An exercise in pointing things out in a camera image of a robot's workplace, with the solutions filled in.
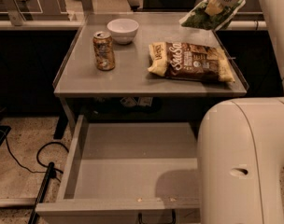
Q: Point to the green jalapeno chip bag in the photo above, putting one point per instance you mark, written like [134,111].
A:
[197,18]

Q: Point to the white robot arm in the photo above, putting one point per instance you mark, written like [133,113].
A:
[241,149]

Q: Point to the brown yellow chip bag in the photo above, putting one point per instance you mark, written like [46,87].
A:
[186,61]

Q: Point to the grey counter cabinet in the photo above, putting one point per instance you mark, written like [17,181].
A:
[79,78]

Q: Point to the grey open drawer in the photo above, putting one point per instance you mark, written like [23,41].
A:
[114,171]

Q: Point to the white ceramic bowl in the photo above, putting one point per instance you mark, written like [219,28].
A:
[123,31]

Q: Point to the orange soda can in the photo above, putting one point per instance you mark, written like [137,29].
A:
[103,50]

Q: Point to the black floor bar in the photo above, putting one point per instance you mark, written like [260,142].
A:
[50,173]

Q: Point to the grey side counter rail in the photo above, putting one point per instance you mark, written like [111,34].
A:
[75,21]

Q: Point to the black drawer handle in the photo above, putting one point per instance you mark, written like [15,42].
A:
[143,218]

